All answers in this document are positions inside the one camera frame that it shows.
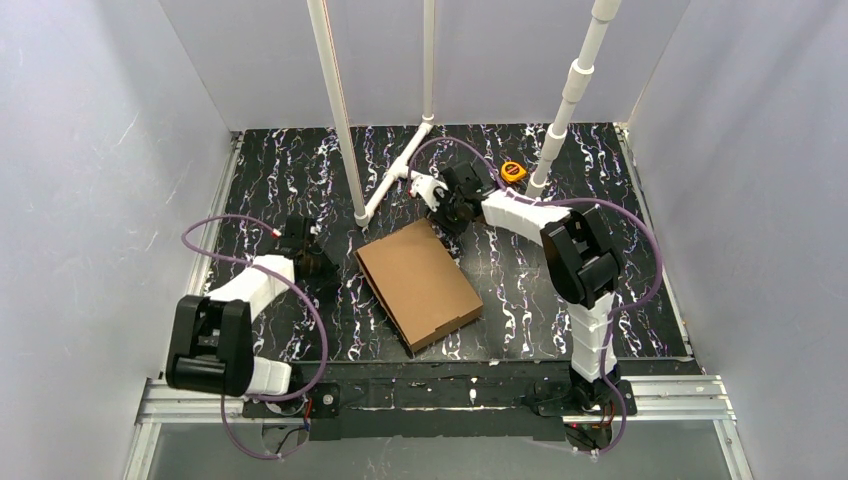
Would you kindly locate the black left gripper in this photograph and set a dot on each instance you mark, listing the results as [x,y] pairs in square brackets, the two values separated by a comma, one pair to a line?
[321,268]

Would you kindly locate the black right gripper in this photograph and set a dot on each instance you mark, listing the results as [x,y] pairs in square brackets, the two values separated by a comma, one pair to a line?
[445,211]

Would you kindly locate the brown cardboard box sheet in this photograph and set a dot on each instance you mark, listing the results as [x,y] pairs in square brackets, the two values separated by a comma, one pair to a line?
[419,285]

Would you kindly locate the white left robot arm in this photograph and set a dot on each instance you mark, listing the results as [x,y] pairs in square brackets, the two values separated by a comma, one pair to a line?
[211,349]

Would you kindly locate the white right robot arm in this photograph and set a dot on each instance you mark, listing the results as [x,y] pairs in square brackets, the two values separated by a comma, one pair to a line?
[583,266]

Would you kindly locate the yellow tape measure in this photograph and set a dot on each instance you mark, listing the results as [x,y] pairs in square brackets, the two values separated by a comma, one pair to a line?
[512,172]

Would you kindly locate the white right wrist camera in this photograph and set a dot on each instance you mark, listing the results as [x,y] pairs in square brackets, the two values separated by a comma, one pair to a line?
[428,189]

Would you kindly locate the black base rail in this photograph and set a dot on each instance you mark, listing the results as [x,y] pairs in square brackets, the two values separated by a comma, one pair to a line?
[424,399]

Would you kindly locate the white PVC pipe frame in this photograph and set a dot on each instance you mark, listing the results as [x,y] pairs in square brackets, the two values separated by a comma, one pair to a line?
[492,102]

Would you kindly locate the white wooden corner post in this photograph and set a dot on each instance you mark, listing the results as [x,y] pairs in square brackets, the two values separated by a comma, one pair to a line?
[319,17]

